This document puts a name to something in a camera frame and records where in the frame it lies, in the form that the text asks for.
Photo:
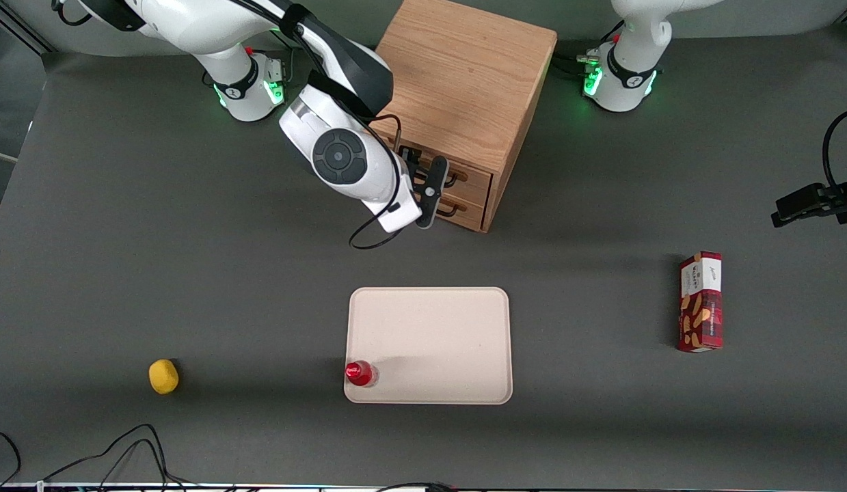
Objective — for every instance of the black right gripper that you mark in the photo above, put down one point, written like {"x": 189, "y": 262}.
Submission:
{"x": 411, "y": 164}

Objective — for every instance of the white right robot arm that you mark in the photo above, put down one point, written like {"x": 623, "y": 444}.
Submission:
{"x": 300, "y": 126}

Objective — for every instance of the wooden drawer cabinet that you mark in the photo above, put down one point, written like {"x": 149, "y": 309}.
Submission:
{"x": 464, "y": 68}

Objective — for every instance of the cream plastic tray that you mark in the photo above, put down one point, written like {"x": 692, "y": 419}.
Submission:
{"x": 437, "y": 342}

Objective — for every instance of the red capped bottle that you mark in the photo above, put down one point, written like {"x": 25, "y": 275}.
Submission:
{"x": 358, "y": 373}

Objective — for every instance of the red cookie box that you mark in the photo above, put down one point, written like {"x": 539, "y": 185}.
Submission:
{"x": 700, "y": 307}

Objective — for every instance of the yellow lemon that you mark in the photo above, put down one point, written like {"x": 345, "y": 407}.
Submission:
{"x": 163, "y": 377}

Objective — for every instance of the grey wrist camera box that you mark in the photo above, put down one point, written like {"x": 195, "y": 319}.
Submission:
{"x": 433, "y": 195}

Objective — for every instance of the aluminium frame bar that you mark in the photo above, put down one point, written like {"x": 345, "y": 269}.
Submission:
{"x": 27, "y": 34}

